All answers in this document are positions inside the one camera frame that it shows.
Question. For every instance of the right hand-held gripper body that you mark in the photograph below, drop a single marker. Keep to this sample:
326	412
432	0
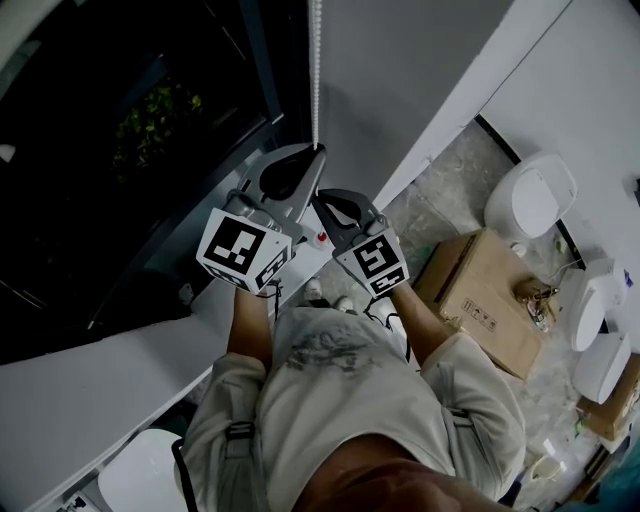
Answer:
375	265

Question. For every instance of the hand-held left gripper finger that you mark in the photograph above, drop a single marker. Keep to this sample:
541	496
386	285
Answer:
307	192
252	182

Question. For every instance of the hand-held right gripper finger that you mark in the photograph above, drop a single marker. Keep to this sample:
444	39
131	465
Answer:
340	237
370	212

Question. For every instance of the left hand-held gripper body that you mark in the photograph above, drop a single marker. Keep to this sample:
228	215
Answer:
235	250

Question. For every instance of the person's left forearm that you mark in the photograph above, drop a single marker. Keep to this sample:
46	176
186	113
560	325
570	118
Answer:
250	330

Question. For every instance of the person's right forearm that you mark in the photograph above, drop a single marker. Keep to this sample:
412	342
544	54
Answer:
425	330

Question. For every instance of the clear bottle with red cap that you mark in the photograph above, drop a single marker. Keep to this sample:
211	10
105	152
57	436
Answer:
321	239

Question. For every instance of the person's right white shoe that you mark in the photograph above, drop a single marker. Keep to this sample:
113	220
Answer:
343	303

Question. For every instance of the person's white shoe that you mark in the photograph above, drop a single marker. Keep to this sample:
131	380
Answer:
313	289
343	303

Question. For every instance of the person's left white shoe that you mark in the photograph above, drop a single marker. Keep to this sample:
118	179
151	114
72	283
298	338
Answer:
313	289

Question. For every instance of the small grey window latch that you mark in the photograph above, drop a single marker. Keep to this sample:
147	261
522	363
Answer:
186	293

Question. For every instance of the large brown cardboard box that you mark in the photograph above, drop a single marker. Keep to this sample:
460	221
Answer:
485	300

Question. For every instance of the green leafy plant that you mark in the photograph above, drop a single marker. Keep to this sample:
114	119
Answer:
155	120

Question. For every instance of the person's beige printed shirt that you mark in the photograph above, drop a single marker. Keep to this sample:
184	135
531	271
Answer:
350	400

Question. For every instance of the small white round cap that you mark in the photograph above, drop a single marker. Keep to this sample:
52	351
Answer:
518	249

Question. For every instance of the bronze faucet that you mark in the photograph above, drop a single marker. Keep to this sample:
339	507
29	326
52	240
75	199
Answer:
535	300

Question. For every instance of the white toilet with round lid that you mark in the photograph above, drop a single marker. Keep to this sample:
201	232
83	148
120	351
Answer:
535	197

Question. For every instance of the white window sill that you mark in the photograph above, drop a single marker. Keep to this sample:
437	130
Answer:
100	390

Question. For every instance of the white toilet lids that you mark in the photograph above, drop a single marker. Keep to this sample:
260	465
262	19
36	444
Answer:
590	312

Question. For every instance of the person's face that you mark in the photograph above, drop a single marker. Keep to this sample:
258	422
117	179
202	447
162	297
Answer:
400	485

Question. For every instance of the white plastic seat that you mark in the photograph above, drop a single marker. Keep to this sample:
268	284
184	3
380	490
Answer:
137	475

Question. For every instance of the plain white toilet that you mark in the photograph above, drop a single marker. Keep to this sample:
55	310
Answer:
600	370

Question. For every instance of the cream plastic part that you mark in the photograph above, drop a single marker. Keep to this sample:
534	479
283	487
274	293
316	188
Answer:
547	469

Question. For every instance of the small brown cardboard box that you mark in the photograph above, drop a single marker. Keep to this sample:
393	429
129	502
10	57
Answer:
612	412

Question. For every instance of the blue disposable head cover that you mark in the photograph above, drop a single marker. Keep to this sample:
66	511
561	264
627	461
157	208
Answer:
622	490

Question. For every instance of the dark window frame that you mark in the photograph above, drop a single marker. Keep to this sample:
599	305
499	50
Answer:
200	210

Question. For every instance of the black wall fixture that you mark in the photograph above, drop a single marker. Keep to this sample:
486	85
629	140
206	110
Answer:
637	191

